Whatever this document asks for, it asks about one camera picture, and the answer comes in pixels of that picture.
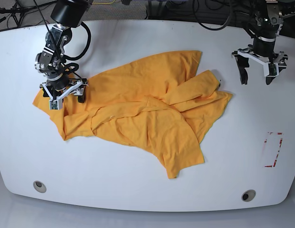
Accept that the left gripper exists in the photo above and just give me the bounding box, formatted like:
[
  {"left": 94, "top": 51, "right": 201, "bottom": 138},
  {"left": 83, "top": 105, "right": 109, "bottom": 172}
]
[{"left": 231, "top": 37, "right": 288, "bottom": 85}]

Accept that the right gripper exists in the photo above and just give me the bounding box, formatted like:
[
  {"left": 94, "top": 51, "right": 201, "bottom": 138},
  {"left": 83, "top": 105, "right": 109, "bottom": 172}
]
[{"left": 39, "top": 75, "right": 88, "bottom": 104}]

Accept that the orange T-shirt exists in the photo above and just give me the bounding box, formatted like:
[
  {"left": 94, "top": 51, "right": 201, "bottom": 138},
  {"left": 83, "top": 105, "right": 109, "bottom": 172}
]
[{"left": 33, "top": 50, "right": 232, "bottom": 179}]

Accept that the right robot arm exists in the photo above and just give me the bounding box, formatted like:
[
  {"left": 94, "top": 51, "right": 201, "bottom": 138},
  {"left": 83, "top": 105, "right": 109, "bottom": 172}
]
[{"left": 35, "top": 0, "right": 92, "bottom": 110}]

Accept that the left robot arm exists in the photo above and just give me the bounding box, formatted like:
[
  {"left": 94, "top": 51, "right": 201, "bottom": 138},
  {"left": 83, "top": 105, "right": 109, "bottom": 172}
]
[{"left": 232, "top": 0, "right": 295, "bottom": 85}]

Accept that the red tape rectangle marking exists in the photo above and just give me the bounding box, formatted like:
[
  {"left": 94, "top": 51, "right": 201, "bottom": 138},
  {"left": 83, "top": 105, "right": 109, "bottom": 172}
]
[{"left": 261, "top": 132, "right": 284, "bottom": 168}]

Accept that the left grey table grommet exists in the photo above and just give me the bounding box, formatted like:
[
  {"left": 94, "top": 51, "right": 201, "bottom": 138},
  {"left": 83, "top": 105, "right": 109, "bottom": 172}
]
[{"left": 33, "top": 181, "right": 47, "bottom": 193}]

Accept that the grey table grommet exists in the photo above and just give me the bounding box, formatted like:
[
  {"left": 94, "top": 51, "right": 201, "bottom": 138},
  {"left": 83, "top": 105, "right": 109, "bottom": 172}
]
[
  {"left": 33, "top": 181, "right": 47, "bottom": 193},
  {"left": 242, "top": 190, "right": 256, "bottom": 202}
]

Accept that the black tripod stand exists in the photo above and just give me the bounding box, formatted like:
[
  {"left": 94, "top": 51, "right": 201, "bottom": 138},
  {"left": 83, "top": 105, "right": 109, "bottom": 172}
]
[{"left": 0, "top": 0, "right": 36, "bottom": 29}]

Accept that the right grey table grommet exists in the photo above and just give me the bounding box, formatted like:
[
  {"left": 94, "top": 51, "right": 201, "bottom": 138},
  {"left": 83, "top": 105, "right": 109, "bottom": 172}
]
[{"left": 242, "top": 190, "right": 256, "bottom": 202}]

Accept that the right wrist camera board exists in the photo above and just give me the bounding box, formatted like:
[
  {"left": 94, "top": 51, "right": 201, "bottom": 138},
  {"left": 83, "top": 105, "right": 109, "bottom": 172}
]
[{"left": 49, "top": 99, "right": 63, "bottom": 110}]

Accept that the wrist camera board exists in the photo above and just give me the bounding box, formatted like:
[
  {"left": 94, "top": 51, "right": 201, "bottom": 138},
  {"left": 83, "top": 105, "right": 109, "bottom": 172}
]
[
  {"left": 49, "top": 99, "right": 63, "bottom": 110},
  {"left": 268, "top": 63, "right": 279, "bottom": 77}
]

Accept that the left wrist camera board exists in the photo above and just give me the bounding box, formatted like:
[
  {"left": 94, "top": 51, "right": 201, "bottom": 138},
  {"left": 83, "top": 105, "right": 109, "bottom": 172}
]
[{"left": 268, "top": 63, "right": 279, "bottom": 77}]

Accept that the yellow cable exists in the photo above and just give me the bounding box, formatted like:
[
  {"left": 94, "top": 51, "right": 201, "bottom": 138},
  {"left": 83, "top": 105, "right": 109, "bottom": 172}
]
[{"left": 92, "top": 0, "right": 116, "bottom": 6}]

